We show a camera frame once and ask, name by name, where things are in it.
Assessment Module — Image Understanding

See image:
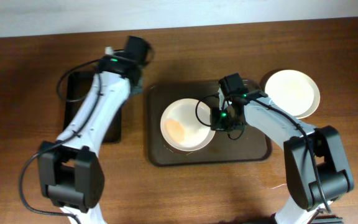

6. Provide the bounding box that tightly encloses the white plate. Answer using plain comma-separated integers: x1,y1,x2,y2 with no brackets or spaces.
160,98,215,152
264,70,321,119

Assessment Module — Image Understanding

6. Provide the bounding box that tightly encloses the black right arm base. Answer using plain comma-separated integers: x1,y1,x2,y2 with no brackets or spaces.
310,216,344,224

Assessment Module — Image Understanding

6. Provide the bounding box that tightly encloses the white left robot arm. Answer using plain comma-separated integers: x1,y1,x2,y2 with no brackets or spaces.
37,36,153,223

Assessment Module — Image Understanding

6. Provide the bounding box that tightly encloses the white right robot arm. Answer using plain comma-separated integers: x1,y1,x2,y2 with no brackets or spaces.
210,73,354,224

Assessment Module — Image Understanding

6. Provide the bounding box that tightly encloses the white plate top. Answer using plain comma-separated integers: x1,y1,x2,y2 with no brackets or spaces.
264,70,321,119

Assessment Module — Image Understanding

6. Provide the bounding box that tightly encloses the small black tray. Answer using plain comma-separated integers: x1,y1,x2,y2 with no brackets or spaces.
63,71,122,144

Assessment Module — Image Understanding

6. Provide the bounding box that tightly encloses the large brown tray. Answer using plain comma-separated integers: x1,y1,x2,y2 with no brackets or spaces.
145,80,272,167

